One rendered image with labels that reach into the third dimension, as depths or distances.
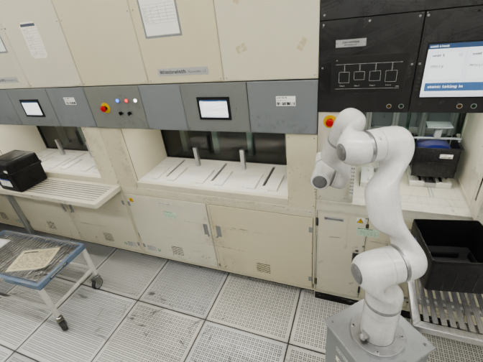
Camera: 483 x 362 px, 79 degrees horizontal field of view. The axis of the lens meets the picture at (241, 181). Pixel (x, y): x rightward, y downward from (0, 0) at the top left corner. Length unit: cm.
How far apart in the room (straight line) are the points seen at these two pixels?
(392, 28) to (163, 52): 112
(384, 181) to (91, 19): 174
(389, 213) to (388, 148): 19
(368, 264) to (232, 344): 140
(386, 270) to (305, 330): 130
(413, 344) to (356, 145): 80
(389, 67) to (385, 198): 70
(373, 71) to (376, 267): 86
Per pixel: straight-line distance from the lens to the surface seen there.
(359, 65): 150
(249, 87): 160
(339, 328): 136
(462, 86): 156
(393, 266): 103
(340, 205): 180
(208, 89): 170
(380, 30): 148
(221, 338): 225
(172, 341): 232
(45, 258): 267
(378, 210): 98
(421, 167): 197
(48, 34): 234
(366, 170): 207
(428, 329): 145
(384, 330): 125
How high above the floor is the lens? 189
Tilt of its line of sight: 30 degrees down
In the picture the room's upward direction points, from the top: 7 degrees counter-clockwise
